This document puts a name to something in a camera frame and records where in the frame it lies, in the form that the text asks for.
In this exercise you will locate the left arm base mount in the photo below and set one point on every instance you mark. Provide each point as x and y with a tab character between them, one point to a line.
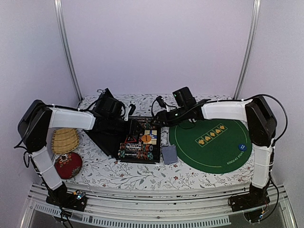
76	200

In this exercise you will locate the green poker felt mat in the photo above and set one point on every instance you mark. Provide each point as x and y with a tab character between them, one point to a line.
211	146

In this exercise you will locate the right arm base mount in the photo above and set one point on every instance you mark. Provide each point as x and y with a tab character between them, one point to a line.
255	198

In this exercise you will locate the red embroidered round cushion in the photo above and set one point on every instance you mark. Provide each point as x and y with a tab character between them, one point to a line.
68	165

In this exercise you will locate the blue small blind button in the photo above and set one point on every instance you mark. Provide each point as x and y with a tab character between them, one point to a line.
242	147

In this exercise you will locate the red triangle all-in marker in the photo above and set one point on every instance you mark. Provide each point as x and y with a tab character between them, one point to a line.
130	139

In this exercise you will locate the left aluminium frame post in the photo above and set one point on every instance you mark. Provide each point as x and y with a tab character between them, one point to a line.
66	48

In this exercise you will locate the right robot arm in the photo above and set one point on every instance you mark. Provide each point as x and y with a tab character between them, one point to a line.
255	111

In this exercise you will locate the black poker chip case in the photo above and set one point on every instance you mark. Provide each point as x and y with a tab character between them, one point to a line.
111	144

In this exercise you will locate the aluminium frame post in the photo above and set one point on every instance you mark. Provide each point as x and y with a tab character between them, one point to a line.
249	47
66	48

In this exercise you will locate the poker chip row near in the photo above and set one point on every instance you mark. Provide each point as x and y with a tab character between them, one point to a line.
139	152

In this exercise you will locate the right aluminium frame post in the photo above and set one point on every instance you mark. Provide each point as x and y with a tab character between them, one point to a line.
249	47

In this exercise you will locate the front aluminium rail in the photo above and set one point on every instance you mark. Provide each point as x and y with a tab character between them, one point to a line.
194	208

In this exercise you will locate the boxed playing cards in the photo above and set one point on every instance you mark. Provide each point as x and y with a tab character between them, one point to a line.
153	134

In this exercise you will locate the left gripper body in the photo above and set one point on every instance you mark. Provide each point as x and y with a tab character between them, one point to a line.
134	128

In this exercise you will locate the orange big blind button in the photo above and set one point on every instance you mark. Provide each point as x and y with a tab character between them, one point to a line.
146	138

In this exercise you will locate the floral tablecloth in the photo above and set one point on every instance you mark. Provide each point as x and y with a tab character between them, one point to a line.
100	170

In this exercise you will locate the blue playing card deck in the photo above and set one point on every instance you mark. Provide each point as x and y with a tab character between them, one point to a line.
169	154

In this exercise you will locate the woven wicker basket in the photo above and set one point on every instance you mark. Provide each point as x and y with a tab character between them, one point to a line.
64	140

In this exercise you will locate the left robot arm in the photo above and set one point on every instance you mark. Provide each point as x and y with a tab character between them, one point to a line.
33	129

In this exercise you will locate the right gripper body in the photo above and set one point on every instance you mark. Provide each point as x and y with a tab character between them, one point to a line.
173	120

